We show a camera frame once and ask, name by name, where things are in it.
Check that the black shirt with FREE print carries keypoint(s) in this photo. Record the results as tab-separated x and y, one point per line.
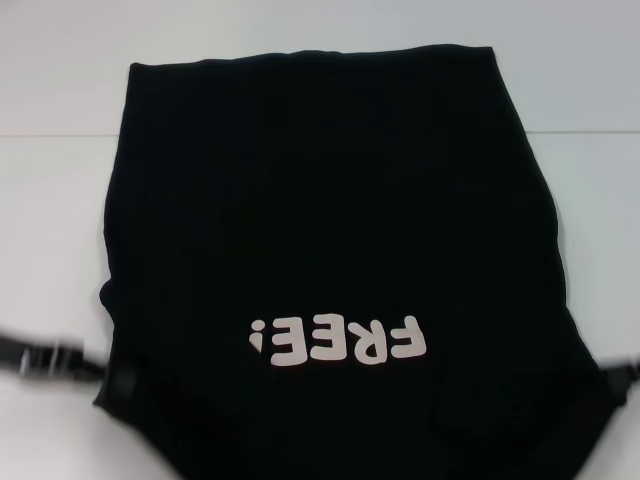
320	200

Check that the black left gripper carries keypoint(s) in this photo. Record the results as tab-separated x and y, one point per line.
27	360

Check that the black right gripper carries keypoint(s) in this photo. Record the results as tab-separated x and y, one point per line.
635	367

